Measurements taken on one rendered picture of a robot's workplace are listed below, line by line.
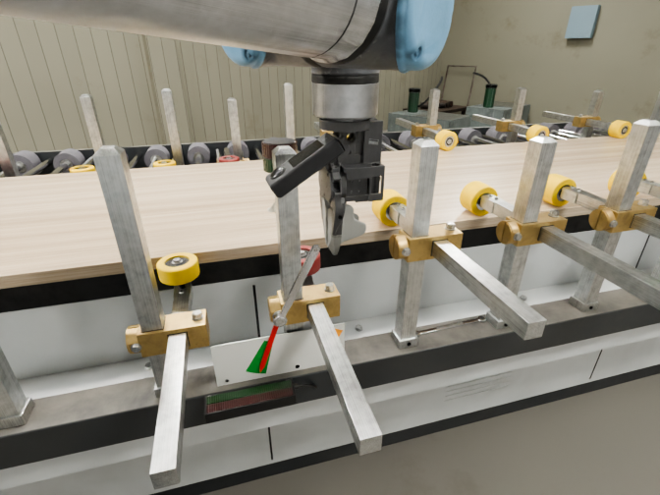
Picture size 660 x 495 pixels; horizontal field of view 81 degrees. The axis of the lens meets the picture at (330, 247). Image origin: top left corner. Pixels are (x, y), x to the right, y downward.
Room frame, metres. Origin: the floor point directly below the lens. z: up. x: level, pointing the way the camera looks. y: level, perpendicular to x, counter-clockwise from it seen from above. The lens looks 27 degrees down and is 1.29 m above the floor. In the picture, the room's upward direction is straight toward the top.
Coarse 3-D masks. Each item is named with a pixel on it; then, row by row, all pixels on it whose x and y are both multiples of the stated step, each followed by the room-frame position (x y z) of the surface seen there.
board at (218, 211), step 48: (576, 144) 1.79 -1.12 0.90; (624, 144) 1.79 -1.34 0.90; (0, 192) 1.12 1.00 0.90; (48, 192) 1.12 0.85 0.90; (96, 192) 1.12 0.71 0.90; (144, 192) 1.12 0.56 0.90; (192, 192) 1.12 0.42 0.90; (240, 192) 1.12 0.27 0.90; (0, 240) 0.80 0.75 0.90; (48, 240) 0.80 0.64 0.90; (96, 240) 0.80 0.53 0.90; (192, 240) 0.80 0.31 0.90; (240, 240) 0.80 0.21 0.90; (384, 240) 0.85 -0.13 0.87; (0, 288) 0.64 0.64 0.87
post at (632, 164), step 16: (640, 128) 0.81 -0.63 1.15; (656, 128) 0.81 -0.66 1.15; (640, 144) 0.80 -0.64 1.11; (624, 160) 0.82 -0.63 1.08; (640, 160) 0.80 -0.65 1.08; (624, 176) 0.81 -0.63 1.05; (640, 176) 0.81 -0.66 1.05; (624, 192) 0.80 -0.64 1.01; (624, 208) 0.80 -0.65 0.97; (608, 240) 0.80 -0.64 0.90; (592, 272) 0.81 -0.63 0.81; (592, 288) 0.80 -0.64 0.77
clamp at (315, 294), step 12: (312, 288) 0.64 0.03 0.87; (336, 288) 0.64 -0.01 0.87; (276, 300) 0.60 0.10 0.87; (300, 300) 0.60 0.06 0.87; (312, 300) 0.61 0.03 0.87; (324, 300) 0.61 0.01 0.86; (336, 300) 0.62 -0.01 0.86; (288, 312) 0.59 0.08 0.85; (300, 312) 0.60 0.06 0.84; (336, 312) 0.62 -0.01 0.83; (288, 324) 0.59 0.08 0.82
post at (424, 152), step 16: (416, 144) 0.68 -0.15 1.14; (432, 144) 0.67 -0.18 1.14; (416, 160) 0.68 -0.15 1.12; (432, 160) 0.67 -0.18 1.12; (416, 176) 0.67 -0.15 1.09; (432, 176) 0.67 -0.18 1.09; (416, 192) 0.67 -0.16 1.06; (432, 192) 0.67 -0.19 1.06; (416, 208) 0.67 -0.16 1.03; (416, 224) 0.67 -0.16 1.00; (400, 272) 0.70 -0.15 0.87; (416, 272) 0.67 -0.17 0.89; (400, 288) 0.69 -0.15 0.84; (416, 288) 0.67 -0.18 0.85; (400, 304) 0.68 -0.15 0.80; (416, 304) 0.67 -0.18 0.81; (400, 320) 0.68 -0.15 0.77; (416, 320) 0.67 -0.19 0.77; (400, 336) 0.67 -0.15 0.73
